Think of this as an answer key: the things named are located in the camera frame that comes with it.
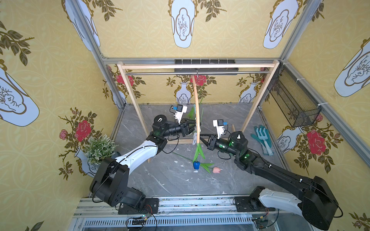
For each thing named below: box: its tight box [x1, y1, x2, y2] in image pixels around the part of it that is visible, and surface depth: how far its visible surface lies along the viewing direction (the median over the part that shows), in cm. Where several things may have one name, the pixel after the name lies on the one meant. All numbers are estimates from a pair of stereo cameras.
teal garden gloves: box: [250, 124, 274, 156], surface depth 99 cm
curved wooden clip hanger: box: [192, 74, 200, 144], surface depth 58 cm
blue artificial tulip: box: [193, 107, 206, 170], surface depth 73 cm
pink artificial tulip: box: [172, 152, 223, 174], surface depth 87 cm
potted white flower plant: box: [83, 134, 119, 165], surface depth 78 cm
